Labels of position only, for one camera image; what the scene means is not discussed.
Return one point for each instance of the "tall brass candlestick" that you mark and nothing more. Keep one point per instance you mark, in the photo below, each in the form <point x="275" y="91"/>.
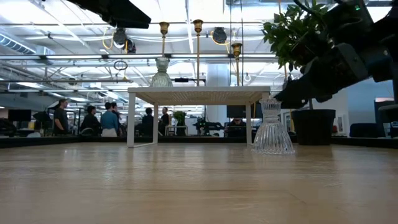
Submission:
<point x="164" y="28"/>
<point x="198" y="25"/>

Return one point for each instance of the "clear glass candle holder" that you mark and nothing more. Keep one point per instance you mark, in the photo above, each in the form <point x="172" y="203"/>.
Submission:
<point x="272" y="137"/>

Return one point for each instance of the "short brass candlestick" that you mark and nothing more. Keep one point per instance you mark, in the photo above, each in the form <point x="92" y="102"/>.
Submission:
<point x="237" y="48"/>

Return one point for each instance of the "green glass candle holder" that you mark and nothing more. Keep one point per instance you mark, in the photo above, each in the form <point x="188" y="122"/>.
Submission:
<point x="161" y="79"/>

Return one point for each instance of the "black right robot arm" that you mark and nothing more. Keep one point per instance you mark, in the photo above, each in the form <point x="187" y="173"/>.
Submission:
<point x="382" y="40"/>

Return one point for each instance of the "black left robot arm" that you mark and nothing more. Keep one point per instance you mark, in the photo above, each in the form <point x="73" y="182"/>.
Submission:
<point x="84" y="3"/>

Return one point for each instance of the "black plant pot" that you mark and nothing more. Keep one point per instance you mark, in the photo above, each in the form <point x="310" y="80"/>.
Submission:
<point x="313" y="127"/>

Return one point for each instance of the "green leafy plant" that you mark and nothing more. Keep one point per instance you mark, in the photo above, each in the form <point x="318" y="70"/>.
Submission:
<point x="289" y="34"/>

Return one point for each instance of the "black monitor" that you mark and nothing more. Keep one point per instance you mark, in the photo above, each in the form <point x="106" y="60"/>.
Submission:
<point x="237" y="111"/>
<point x="19" y="115"/>

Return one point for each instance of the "dark office chair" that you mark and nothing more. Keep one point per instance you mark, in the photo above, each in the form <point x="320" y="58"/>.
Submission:
<point x="363" y="130"/>

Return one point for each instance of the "person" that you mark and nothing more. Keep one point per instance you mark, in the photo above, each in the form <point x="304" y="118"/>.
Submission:
<point x="90" y="123"/>
<point x="236" y="127"/>
<point x="60" y="119"/>
<point x="109" y="121"/>
<point x="115" y="107"/>
<point x="147" y="123"/>
<point x="164" y="119"/>

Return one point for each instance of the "white perforated metal shelf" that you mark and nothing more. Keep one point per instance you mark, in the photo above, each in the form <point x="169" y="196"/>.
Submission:
<point x="199" y="95"/>

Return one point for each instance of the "small background plant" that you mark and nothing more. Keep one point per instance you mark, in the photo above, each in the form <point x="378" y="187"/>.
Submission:
<point x="179" y="117"/>

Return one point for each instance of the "black aluminium frame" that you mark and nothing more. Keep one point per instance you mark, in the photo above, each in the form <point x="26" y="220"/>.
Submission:
<point x="62" y="141"/>

